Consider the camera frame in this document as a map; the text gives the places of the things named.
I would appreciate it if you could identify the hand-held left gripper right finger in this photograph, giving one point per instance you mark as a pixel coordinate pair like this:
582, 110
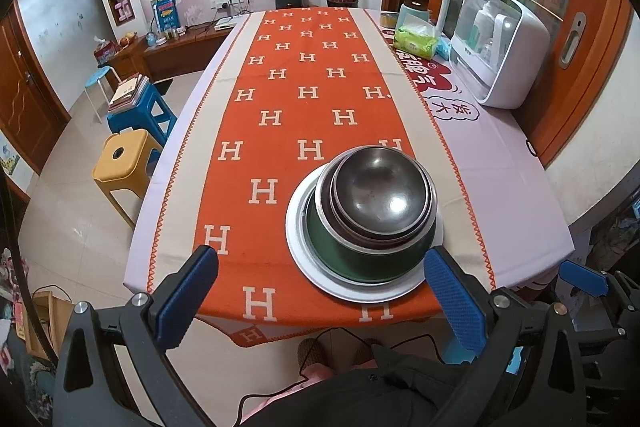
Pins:
455, 297

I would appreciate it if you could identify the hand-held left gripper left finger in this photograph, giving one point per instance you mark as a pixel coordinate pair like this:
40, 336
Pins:
185, 292

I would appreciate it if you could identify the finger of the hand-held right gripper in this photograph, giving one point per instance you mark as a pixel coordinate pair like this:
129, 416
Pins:
582, 279

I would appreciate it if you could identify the white paper plate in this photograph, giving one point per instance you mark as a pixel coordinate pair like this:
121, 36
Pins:
360, 293

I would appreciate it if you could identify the green plate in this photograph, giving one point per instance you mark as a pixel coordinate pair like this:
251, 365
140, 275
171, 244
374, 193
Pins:
350, 269

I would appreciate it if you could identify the small steel bowl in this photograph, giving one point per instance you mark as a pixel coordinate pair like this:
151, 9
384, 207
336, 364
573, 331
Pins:
375, 192

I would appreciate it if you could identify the large steel bowl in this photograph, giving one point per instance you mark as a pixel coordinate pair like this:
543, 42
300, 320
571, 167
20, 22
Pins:
324, 227

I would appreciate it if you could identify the pink-sided steel bowl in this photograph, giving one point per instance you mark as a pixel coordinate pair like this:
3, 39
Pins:
332, 213

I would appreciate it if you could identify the light blue plastic stool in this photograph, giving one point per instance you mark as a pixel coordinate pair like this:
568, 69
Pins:
505, 357

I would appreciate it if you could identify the brown slipper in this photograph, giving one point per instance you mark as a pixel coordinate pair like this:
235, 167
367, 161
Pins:
312, 354
367, 349

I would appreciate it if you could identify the person's dark clothing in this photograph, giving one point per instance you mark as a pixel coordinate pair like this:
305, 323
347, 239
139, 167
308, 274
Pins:
400, 392

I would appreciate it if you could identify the wooden crate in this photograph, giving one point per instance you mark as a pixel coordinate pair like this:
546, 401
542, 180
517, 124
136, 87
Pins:
52, 327

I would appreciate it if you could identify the yellow plastic stool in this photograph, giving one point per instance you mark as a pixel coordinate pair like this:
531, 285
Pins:
122, 157

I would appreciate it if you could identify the dark blue plastic stool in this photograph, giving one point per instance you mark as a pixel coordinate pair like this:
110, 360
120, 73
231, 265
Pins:
145, 117

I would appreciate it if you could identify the stack of books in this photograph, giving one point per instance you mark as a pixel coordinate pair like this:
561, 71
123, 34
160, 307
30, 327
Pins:
127, 93

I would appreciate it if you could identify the orange patterned table runner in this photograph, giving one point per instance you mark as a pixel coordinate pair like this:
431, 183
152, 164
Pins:
300, 107

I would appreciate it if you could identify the wooden sliding door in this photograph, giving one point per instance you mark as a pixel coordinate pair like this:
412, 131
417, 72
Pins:
590, 57

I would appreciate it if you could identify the round white-legged stool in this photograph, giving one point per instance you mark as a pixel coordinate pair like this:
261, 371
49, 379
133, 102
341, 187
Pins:
100, 79

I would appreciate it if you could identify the white sterilizer cabinet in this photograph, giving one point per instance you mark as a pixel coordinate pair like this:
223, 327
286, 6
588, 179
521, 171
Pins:
515, 52

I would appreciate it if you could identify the wooden TV cabinet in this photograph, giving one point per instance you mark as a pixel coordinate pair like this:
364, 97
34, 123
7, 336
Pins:
170, 54

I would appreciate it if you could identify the blue wet wipes pack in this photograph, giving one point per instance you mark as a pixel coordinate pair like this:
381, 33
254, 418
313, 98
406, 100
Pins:
444, 48

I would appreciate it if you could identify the red tissue box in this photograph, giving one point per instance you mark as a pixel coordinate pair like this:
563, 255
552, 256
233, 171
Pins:
105, 52

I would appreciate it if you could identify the brown wooden door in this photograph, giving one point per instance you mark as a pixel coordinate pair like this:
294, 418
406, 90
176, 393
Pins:
25, 92

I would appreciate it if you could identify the green wet wipes pack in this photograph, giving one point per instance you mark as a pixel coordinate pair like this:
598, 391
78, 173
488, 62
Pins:
415, 43

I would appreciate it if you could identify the blue printed box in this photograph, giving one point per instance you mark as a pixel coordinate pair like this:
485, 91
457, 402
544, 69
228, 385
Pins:
165, 17

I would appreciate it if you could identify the teal canister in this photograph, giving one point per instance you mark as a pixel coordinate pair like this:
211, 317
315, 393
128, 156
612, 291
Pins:
414, 14

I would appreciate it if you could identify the wall poster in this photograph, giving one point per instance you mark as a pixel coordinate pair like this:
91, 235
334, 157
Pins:
7, 159

